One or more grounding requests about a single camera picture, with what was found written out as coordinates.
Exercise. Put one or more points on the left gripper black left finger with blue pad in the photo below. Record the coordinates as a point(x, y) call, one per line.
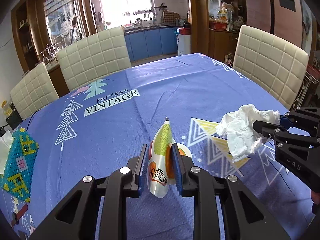
point(96, 208)

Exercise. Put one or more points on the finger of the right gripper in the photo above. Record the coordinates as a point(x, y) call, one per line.
point(292, 120)
point(269, 130)

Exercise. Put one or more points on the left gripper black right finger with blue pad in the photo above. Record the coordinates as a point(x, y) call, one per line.
point(222, 204)

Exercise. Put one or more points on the white tissue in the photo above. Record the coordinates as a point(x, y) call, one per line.
point(237, 128)

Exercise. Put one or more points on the orange white small wrapper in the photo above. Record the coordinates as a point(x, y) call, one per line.
point(160, 173)

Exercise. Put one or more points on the person's hand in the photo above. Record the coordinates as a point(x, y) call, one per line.
point(316, 201)

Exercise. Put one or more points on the cream chair right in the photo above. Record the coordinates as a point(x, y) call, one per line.
point(273, 63)

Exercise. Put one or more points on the cream chair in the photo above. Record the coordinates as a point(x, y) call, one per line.
point(93, 57)
point(33, 92)
point(273, 63)

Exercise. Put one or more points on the blue printed tablecloth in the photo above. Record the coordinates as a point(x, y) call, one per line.
point(97, 128)

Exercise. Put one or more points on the blue beaded tissue box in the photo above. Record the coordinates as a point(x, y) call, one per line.
point(19, 166)

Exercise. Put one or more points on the brown refrigerator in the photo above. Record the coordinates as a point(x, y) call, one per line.
point(283, 18)

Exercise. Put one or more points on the cream chair far left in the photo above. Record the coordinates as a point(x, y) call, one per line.
point(33, 92)

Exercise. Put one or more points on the white bin red basket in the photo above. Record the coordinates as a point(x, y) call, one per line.
point(183, 37)

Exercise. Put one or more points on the wooden shelf with goods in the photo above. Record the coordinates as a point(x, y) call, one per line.
point(225, 19)

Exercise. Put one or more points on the cream chair middle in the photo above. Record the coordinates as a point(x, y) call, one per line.
point(93, 57)

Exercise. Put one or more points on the blue kitchen cabinet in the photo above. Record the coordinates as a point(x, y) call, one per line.
point(150, 42)

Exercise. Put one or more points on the wooden glass display cabinet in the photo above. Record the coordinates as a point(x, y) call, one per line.
point(38, 25)

